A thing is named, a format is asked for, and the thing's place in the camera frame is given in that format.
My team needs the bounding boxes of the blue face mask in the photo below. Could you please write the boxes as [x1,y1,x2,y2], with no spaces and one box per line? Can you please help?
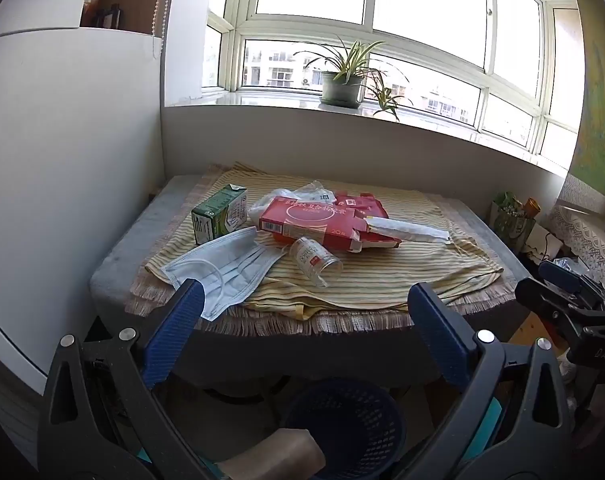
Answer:
[161,227,287,322]

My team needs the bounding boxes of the white lace cloth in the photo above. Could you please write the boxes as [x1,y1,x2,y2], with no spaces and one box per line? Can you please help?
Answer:
[547,204,605,282]

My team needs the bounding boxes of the green gift bag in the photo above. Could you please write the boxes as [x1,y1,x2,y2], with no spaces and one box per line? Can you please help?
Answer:
[489,191,537,254]

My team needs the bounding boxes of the green wall painting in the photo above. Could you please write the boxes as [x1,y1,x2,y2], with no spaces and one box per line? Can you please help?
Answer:
[567,0,605,198]

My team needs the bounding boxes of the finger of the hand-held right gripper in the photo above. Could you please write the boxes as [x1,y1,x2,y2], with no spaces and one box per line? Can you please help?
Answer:
[537,259,599,302]
[514,277,605,335]

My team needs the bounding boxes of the blue plastic basket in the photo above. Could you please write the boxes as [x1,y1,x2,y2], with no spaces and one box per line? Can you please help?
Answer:
[277,377,409,480]

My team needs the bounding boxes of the white paper sleeve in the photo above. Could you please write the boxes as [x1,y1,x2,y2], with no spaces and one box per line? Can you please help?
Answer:
[365,216,454,246]

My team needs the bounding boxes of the potted spider plant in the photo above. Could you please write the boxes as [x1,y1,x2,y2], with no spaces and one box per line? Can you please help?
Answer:
[292,35,419,124]

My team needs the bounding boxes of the small clear bottle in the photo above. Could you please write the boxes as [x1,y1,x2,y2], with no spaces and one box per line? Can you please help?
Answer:
[288,236,344,289]

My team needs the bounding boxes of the wooden board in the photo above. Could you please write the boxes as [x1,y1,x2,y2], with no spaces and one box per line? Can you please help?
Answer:
[507,310,574,357]

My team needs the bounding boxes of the tan cardboard piece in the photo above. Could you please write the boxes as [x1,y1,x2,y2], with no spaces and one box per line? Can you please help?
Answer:
[216,428,328,480]

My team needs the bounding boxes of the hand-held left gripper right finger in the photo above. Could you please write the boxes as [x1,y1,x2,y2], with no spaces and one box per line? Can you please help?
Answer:
[397,282,577,480]

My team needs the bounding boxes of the clear plastic wrapper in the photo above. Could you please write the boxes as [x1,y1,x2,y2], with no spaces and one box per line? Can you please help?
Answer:
[249,180,336,227]

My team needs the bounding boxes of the white bead cord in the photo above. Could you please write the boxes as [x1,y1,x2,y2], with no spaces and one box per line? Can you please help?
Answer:
[151,0,164,63]

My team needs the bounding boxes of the white window frame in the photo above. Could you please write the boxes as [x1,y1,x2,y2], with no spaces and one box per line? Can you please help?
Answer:
[201,0,584,172]

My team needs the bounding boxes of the white cabinet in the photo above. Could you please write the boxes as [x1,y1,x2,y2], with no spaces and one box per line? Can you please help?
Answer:
[0,25,166,403]

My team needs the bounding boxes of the red and white packet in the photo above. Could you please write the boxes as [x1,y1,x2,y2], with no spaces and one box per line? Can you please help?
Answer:
[333,191,404,249]

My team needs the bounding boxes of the red medicine box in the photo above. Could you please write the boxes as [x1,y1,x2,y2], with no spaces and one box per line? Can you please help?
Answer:
[259,196,379,254]

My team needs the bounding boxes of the yellow striped cloth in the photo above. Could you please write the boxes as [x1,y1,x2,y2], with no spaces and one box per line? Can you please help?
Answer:
[129,162,516,337]
[145,161,505,322]

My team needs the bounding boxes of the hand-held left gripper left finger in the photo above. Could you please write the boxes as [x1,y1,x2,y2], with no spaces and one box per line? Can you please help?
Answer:
[37,279,214,480]

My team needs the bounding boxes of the green drink carton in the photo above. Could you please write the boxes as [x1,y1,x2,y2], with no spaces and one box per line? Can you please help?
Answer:
[191,184,248,246]

